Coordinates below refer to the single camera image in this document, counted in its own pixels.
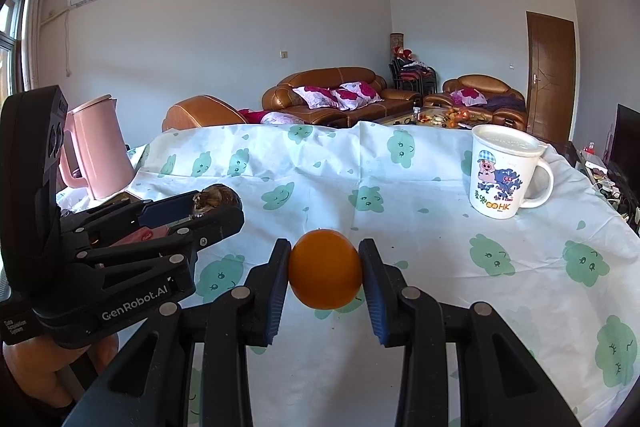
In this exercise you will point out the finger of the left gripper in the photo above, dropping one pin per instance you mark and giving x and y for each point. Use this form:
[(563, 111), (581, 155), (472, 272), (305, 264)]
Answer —
[(185, 238), (95, 221)]

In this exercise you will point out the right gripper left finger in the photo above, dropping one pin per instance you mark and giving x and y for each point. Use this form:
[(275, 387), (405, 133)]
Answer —
[(247, 316)]

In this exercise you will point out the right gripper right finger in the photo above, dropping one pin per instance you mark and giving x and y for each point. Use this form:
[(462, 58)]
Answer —
[(403, 316)]

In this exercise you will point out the orange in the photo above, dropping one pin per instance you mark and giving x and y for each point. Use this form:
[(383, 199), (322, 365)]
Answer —
[(324, 270)]

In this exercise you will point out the left hand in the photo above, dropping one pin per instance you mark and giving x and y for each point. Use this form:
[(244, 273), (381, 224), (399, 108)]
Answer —
[(35, 363)]

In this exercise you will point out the pink metal tin box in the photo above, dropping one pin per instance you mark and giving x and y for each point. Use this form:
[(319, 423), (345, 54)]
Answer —
[(142, 234)]

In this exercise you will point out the brown leather armchair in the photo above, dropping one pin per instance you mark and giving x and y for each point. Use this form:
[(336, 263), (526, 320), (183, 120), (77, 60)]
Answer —
[(201, 111)]

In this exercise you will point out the white cloud-print tablecloth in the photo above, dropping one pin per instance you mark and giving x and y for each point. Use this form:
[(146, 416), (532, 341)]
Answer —
[(564, 276)]

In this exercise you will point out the white cartoon mug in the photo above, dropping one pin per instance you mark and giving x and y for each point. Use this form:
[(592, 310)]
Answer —
[(503, 164)]

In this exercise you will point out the coffee table with items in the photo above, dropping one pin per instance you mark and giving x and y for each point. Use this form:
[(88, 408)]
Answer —
[(439, 117)]

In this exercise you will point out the pink floral cushion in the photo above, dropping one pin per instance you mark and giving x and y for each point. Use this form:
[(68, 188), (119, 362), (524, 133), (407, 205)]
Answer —
[(354, 95), (317, 97)]

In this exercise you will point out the long brown leather sofa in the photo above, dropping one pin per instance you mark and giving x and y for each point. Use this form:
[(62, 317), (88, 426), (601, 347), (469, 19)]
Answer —
[(282, 99)]

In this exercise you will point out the pink cushion on small sofa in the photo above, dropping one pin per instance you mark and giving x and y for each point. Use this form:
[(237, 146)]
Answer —
[(468, 97)]

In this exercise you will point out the small brown leather sofa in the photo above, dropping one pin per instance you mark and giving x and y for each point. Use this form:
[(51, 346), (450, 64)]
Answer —
[(505, 104)]

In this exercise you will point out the stacked dark chairs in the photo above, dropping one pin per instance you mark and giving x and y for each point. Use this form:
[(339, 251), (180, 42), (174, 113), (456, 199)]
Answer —
[(408, 73)]

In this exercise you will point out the black television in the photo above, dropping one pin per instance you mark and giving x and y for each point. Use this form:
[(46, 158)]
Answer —
[(625, 148)]

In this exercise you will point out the brown wooden door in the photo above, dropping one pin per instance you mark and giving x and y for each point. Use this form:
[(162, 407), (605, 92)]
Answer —
[(552, 76)]

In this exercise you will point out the window frame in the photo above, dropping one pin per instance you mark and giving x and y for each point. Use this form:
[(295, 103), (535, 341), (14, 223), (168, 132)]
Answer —
[(10, 46)]

